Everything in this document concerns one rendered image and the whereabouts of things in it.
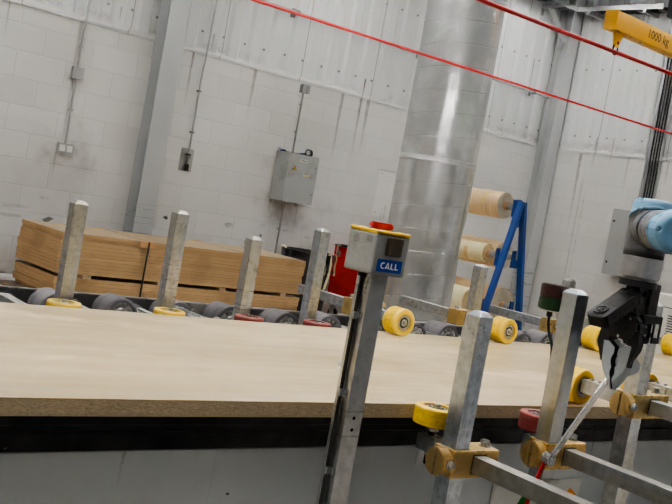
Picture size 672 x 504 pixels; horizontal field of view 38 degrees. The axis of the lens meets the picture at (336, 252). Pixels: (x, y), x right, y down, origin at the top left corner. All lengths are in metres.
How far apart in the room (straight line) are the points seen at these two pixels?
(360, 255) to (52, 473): 0.58
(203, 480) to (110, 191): 7.60
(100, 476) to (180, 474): 0.14
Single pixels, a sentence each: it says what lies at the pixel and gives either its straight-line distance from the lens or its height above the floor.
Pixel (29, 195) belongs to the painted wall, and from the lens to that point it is 8.91.
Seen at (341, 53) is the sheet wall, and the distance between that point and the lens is 10.70.
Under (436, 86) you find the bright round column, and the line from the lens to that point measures 5.94.
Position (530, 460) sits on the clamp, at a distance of 1.93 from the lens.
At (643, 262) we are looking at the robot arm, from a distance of 1.89.
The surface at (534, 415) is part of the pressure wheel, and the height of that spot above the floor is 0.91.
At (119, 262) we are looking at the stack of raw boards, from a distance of 7.88.
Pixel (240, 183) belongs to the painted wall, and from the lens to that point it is 9.95.
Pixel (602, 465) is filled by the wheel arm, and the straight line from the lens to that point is 1.91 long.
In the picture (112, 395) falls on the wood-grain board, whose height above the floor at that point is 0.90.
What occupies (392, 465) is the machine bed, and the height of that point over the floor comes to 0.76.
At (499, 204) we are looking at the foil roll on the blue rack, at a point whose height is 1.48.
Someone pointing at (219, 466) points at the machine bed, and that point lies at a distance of 1.72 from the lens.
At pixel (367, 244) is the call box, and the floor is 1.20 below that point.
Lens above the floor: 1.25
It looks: 3 degrees down
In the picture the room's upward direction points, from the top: 10 degrees clockwise
